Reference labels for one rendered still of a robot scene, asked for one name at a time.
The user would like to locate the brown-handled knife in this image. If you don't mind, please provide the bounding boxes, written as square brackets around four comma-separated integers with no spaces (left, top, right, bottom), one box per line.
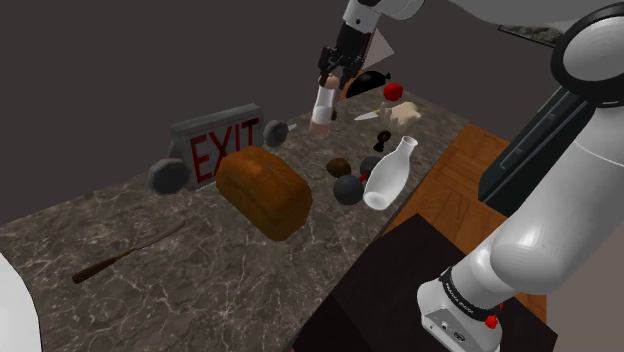
[71,219,187,285]

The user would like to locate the small brown lump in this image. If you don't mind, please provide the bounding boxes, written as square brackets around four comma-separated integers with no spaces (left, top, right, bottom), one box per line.
[325,156,353,179]

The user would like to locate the black chess piece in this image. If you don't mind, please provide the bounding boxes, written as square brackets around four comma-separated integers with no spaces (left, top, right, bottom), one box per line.
[372,129,393,153]

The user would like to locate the yellow-handled knife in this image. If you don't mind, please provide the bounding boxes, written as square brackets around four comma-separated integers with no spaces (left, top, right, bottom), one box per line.
[353,108,383,123]

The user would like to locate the black dumbbell red handle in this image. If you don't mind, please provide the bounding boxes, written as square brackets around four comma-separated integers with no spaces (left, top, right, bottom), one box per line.
[332,155,384,206]

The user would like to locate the red apple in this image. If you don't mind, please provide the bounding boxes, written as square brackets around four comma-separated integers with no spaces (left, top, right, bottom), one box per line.
[382,81,405,103]

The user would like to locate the grey exit sign red letters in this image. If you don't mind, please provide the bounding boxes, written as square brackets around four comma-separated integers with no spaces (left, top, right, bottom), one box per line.
[167,103,267,192]

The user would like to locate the beige animal figure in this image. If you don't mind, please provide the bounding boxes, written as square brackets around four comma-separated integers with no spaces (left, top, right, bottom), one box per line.
[379,100,423,132]

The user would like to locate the brown bread loaf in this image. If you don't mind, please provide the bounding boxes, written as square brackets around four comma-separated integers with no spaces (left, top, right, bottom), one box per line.
[215,145,314,243]

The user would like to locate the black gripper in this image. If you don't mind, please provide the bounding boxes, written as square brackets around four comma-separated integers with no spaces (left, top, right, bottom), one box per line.
[317,21,374,91]

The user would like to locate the white rounded object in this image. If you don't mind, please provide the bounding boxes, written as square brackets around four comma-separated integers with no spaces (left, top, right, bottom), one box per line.
[0,250,44,352]

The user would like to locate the grey hexagonal dumbbell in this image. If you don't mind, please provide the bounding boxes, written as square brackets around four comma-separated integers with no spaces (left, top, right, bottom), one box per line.
[147,119,298,197]

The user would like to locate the white vase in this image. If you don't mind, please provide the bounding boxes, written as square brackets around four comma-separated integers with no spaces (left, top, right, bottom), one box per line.
[362,135,420,212]

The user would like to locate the white and tan bottle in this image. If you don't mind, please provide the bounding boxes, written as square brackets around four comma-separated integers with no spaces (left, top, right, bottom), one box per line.
[308,74,339,136]

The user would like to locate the black rounded object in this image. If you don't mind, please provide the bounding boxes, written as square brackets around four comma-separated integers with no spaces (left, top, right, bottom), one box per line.
[344,70,393,101]

